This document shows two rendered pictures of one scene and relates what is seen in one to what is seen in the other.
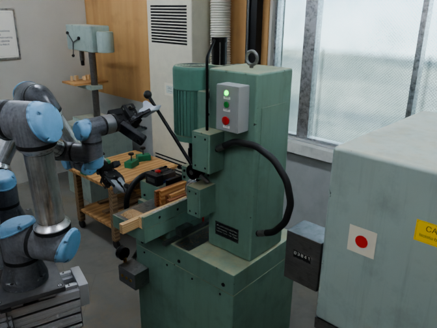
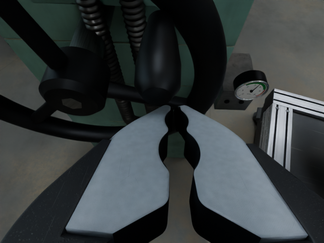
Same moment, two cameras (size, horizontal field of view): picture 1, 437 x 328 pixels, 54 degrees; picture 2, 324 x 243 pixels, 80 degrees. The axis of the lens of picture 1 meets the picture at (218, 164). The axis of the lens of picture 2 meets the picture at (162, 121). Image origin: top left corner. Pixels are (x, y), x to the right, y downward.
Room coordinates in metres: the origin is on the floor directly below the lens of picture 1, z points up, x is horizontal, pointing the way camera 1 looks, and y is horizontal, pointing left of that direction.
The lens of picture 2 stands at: (2.02, 0.51, 0.97)
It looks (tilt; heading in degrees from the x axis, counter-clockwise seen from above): 62 degrees down; 229
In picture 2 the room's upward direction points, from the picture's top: 2 degrees clockwise
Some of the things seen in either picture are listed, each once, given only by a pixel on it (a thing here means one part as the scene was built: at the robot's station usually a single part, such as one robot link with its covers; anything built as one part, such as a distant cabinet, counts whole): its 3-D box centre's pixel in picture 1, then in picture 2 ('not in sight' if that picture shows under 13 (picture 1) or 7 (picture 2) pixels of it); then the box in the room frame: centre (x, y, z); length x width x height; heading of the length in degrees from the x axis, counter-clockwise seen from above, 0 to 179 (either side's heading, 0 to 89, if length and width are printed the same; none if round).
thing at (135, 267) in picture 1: (132, 274); (232, 82); (1.68, 0.38, 0.58); 0.12 x 0.08 x 0.08; 49
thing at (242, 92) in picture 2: (123, 254); (248, 87); (1.72, 0.43, 0.65); 0.06 x 0.04 x 0.08; 139
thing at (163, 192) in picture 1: (178, 191); not in sight; (1.80, 0.18, 0.94); 0.22 x 0.02 x 0.08; 139
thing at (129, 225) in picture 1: (175, 205); not in sight; (1.69, 0.19, 0.92); 0.57 x 0.02 x 0.04; 139
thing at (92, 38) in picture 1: (97, 113); not in sight; (3.96, 1.14, 0.79); 0.62 x 0.48 x 1.58; 45
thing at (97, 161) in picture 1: (88, 153); not in sight; (1.55, 0.49, 1.20); 0.11 x 0.08 x 0.11; 77
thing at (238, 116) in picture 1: (232, 107); not in sight; (1.47, -0.05, 1.40); 0.10 x 0.06 x 0.16; 49
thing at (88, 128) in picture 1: (90, 129); not in sight; (1.55, 0.48, 1.29); 0.11 x 0.08 x 0.09; 138
